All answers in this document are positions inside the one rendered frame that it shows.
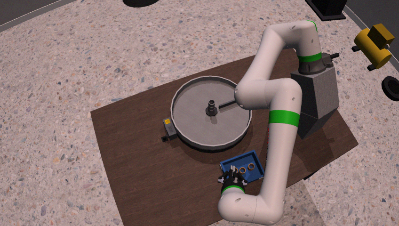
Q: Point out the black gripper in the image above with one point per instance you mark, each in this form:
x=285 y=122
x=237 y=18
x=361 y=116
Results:
x=232 y=175

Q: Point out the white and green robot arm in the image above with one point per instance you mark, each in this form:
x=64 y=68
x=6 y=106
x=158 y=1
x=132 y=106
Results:
x=283 y=98

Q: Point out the blue rectangular tray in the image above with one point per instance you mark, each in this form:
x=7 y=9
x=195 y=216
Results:
x=244 y=160

